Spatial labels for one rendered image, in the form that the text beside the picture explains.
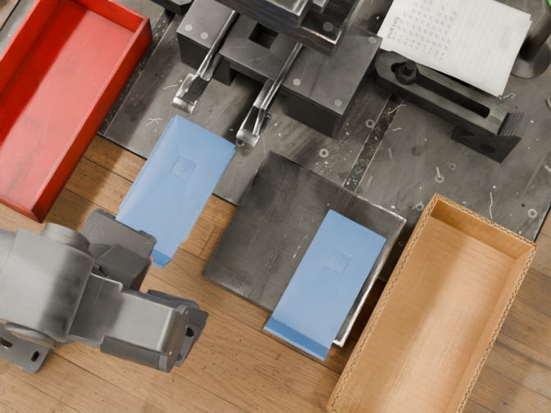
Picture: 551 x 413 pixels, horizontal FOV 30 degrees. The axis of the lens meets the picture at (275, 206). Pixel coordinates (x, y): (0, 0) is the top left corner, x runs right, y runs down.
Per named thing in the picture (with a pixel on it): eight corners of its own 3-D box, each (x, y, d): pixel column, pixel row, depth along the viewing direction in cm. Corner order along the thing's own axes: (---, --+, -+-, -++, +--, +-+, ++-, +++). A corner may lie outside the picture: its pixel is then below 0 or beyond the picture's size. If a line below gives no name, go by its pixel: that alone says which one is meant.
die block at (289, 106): (179, 61, 118) (176, 34, 111) (220, -7, 121) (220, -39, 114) (334, 140, 117) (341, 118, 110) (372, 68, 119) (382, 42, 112)
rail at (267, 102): (260, 115, 110) (260, 106, 108) (316, 15, 114) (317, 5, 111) (265, 117, 110) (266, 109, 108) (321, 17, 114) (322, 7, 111)
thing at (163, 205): (102, 242, 104) (98, 235, 101) (176, 115, 107) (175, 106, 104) (163, 274, 103) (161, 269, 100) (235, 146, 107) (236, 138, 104)
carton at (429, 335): (322, 410, 110) (329, 406, 102) (422, 211, 116) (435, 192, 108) (430, 468, 109) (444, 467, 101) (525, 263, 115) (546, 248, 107)
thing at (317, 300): (262, 332, 109) (263, 328, 106) (329, 210, 113) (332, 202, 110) (321, 364, 108) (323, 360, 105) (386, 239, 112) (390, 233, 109)
